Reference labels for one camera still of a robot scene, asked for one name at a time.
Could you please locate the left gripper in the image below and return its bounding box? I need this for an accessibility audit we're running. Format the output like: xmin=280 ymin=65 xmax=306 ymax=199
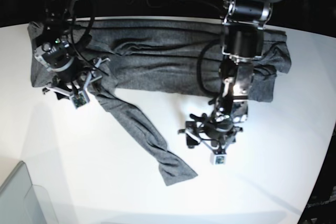
xmin=178 ymin=114 xmax=243 ymax=154

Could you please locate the grey t-shirt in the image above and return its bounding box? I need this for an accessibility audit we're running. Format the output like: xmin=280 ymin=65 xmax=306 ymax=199
xmin=27 ymin=19 xmax=292 ymax=187

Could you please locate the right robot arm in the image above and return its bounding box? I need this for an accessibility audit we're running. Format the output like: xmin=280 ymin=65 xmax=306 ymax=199
xmin=33 ymin=0 xmax=107 ymax=108

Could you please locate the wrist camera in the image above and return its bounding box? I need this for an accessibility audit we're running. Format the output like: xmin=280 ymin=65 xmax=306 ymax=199
xmin=210 ymin=153 xmax=226 ymax=165
xmin=70 ymin=92 xmax=90 ymax=109

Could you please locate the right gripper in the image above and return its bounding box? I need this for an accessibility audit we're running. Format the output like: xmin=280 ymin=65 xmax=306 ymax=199
xmin=42 ymin=57 xmax=110 ymax=101

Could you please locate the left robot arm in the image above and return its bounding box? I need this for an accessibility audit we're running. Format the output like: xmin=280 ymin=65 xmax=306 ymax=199
xmin=181 ymin=0 xmax=281 ymax=163

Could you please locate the translucent grey tray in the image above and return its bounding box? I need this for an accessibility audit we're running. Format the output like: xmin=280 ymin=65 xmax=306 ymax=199
xmin=1 ymin=161 xmax=59 ymax=223

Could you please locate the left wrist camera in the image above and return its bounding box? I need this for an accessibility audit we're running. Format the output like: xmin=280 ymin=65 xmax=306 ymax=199
xmin=210 ymin=153 xmax=226 ymax=165

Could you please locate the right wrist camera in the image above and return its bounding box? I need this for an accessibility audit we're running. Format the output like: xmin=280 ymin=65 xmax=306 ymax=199
xmin=70 ymin=92 xmax=90 ymax=109

